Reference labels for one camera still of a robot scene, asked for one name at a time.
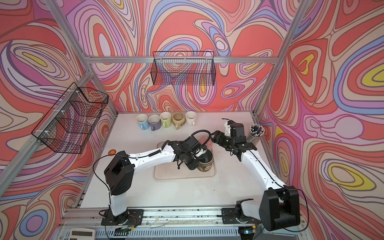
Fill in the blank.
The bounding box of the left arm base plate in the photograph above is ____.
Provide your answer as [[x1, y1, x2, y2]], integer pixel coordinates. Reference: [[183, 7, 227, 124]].
[[99, 209, 144, 227]]

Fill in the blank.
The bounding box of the light blue ceramic mug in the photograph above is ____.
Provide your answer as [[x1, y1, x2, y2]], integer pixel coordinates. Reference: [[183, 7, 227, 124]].
[[136, 114, 150, 131]]

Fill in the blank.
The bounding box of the cream speckled round mug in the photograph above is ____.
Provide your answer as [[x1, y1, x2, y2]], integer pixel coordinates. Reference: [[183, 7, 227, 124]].
[[172, 113, 186, 130]]

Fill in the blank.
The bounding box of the beige rectangular tray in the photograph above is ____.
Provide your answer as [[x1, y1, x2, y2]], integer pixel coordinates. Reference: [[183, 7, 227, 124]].
[[153, 140, 217, 181]]

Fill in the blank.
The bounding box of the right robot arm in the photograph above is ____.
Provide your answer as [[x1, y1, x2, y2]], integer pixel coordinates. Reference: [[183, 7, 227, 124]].
[[212, 119, 301, 232]]

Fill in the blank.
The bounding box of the red star sticker badge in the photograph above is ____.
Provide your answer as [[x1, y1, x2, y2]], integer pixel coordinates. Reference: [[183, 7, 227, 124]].
[[108, 150, 117, 156]]

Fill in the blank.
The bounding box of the white ceramic mug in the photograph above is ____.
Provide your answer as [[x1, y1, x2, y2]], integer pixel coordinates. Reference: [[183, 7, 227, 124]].
[[185, 111, 197, 126]]

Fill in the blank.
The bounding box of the black patterned mug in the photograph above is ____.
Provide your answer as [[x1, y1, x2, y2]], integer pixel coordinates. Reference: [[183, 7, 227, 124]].
[[197, 150, 214, 172]]

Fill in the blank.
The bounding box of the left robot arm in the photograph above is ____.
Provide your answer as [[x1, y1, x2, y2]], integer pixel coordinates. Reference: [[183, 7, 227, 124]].
[[104, 130, 213, 217]]

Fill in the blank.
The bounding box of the pink ceramic mug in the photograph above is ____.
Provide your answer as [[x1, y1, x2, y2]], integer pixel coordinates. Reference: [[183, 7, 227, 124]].
[[200, 135, 214, 151]]

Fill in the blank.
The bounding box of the black wire basket wall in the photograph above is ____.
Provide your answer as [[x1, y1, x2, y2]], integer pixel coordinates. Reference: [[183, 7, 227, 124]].
[[31, 83, 109, 154], [151, 51, 216, 86]]

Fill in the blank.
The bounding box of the black wire basket back wall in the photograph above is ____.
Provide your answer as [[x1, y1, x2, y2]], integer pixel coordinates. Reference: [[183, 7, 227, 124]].
[[151, 51, 216, 86]]

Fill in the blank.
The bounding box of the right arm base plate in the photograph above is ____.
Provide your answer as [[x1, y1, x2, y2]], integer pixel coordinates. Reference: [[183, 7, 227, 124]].
[[218, 208, 262, 225]]

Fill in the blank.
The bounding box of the black wire basket left wall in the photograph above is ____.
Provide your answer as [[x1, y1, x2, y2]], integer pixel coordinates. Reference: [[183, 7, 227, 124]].
[[31, 83, 109, 154]]

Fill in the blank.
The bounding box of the purple ceramic mug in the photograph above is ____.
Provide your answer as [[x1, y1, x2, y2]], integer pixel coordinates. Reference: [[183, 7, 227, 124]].
[[148, 115, 162, 132]]

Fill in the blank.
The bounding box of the light green ceramic mug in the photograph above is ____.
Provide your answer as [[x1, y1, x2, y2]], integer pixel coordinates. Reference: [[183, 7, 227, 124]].
[[160, 112, 172, 128]]

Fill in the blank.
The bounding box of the metal cup of pens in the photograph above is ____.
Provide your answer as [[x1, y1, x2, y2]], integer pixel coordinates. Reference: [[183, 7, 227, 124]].
[[247, 124, 266, 144]]

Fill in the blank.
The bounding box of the white calculator device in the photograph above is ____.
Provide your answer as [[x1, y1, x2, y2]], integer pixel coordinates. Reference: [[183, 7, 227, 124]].
[[69, 228, 96, 240]]

